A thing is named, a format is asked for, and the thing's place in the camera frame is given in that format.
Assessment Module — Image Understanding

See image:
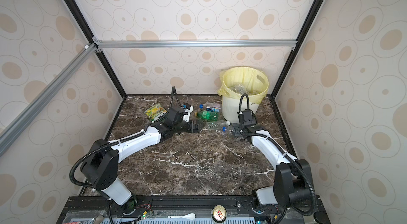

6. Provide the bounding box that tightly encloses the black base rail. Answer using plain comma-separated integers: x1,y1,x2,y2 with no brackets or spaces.
57,195,330,224

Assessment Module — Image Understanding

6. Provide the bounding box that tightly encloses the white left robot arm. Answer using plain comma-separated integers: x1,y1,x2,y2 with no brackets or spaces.
69,86,204,206

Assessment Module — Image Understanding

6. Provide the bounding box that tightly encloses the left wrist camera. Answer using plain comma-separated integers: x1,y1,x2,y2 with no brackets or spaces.
182,103,194,122

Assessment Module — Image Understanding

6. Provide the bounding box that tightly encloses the diagonal aluminium rail left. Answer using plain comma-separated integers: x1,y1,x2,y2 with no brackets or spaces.
1,44,96,155

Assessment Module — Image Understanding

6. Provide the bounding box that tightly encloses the clear bottle blue cap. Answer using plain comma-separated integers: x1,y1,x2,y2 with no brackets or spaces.
199,102,221,113

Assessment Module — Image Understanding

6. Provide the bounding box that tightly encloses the yellow plastic bin liner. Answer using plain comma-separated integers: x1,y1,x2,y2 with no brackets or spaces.
218,66,270,104

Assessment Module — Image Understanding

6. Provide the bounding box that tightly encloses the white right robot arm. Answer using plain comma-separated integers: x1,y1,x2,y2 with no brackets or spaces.
233,93,317,216

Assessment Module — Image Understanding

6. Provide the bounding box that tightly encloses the clear Pepsi bottle blue label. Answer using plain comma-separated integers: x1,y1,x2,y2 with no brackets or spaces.
222,126,233,135

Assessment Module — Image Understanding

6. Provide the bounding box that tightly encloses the horizontal aluminium rail back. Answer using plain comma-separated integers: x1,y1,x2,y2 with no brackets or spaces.
96,39,297,48

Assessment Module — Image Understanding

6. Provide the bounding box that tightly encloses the drink can top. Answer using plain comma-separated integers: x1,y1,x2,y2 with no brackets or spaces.
212,205,227,224

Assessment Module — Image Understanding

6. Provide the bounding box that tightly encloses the green bottle yellow cap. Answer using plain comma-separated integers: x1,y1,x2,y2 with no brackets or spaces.
195,110,219,122

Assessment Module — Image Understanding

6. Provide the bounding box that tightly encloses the green Fox's candy bag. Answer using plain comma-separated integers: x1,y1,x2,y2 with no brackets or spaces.
144,103,167,122

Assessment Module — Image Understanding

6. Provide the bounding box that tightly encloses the white plastic spoon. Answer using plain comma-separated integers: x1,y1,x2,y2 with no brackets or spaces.
167,213,196,220

